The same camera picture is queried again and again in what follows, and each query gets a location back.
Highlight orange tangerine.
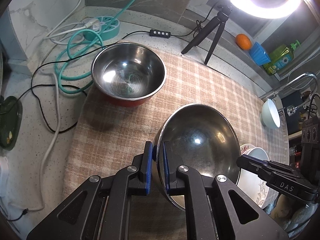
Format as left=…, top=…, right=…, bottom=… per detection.
left=235, top=34, right=252, bottom=50

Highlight teal round power strip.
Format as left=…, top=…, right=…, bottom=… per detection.
left=81, top=16, right=120, bottom=41

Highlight dark green dish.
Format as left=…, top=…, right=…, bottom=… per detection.
left=1, top=96, right=23, bottom=151

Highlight black inline light controller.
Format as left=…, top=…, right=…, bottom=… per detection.
left=149, top=29, right=171, bottom=38

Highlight blue fluted cup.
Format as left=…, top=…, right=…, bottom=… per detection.
left=249, top=42, right=271, bottom=66

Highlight white plate olive leaf pattern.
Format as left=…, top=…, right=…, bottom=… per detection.
left=236, top=146, right=278, bottom=209

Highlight red steel-lined bowl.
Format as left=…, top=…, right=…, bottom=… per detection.
left=91, top=42, right=167, bottom=107

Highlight white ring light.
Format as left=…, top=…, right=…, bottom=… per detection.
left=216, top=0, right=303, bottom=20

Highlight beige plaid cloth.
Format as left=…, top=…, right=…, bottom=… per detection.
left=62, top=39, right=290, bottom=240

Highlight white power cable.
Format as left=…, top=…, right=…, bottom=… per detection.
left=10, top=0, right=101, bottom=212

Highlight small pink floral plate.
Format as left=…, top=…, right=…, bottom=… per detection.
left=240, top=144, right=255, bottom=155

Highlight green dish soap bottle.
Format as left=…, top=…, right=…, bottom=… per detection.
left=263, top=40, right=300, bottom=75

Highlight light blue ceramic bowl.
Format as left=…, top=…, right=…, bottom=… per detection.
left=260, top=99, right=280, bottom=129

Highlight chrome kitchen faucet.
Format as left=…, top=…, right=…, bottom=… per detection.
left=259, top=72, right=318, bottom=116

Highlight large stainless steel bowl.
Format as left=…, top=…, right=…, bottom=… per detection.
left=152, top=103, right=241, bottom=210

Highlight black mini tripod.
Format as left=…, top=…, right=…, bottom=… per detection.
left=181, top=3, right=233, bottom=66

